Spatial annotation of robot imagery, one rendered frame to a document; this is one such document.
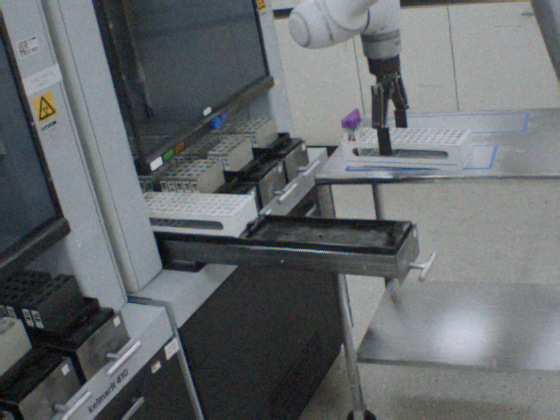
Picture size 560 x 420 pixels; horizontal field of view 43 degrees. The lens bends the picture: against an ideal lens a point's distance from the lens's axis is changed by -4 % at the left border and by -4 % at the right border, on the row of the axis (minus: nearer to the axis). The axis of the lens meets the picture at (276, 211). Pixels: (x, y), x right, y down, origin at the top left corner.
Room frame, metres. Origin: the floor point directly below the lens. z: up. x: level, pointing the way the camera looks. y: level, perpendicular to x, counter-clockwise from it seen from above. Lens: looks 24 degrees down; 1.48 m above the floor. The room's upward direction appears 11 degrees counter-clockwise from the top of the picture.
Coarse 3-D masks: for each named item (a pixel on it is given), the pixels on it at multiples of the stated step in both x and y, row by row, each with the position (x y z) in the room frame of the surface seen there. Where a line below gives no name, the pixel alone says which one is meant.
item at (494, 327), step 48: (480, 144) 1.61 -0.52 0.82; (528, 144) 1.56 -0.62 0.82; (336, 288) 1.61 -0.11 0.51; (432, 288) 1.88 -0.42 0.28; (480, 288) 1.82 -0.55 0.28; (528, 288) 1.77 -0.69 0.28; (384, 336) 1.68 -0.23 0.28; (432, 336) 1.64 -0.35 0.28; (480, 336) 1.59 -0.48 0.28; (528, 336) 1.54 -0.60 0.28
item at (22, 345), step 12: (12, 324) 1.08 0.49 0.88; (0, 336) 1.04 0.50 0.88; (12, 336) 1.06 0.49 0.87; (24, 336) 1.08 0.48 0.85; (0, 348) 1.03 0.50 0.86; (12, 348) 1.05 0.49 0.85; (24, 348) 1.07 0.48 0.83; (0, 360) 1.02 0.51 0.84; (12, 360) 1.04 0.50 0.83; (0, 372) 1.02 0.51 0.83
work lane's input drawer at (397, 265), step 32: (256, 224) 1.42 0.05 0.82; (288, 224) 1.42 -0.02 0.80; (320, 224) 1.39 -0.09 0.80; (352, 224) 1.36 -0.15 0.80; (384, 224) 1.32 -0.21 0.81; (416, 224) 1.30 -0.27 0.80; (160, 256) 1.47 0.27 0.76; (192, 256) 1.42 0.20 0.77; (224, 256) 1.38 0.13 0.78; (256, 256) 1.34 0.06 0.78; (288, 256) 1.30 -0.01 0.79; (320, 256) 1.27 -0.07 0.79; (352, 256) 1.23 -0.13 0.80; (384, 256) 1.20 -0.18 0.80; (416, 256) 1.28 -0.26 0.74
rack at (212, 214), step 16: (160, 192) 1.60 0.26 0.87; (160, 208) 1.50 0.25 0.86; (176, 208) 1.48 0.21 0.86; (192, 208) 1.47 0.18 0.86; (208, 208) 1.45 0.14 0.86; (224, 208) 1.44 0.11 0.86; (240, 208) 1.41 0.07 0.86; (160, 224) 1.50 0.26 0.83; (176, 224) 1.52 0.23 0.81; (192, 224) 1.51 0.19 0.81; (208, 224) 1.49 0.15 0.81; (224, 224) 1.39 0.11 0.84; (240, 224) 1.40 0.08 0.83
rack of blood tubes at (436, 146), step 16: (368, 128) 1.71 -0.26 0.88; (400, 128) 1.66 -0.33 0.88; (352, 144) 1.63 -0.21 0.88; (368, 144) 1.60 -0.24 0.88; (400, 144) 1.56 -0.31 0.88; (416, 144) 1.54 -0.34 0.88; (432, 144) 1.52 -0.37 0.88; (448, 144) 1.50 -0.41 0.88; (464, 144) 1.51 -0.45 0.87; (352, 160) 1.63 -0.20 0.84; (368, 160) 1.61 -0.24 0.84; (384, 160) 1.59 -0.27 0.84; (400, 160) 1.56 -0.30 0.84; (416, 160) 1.54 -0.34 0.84; (432, 160) 1.52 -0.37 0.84; (448, 160) 1.50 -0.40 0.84; (464, 160) 1.50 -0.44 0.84
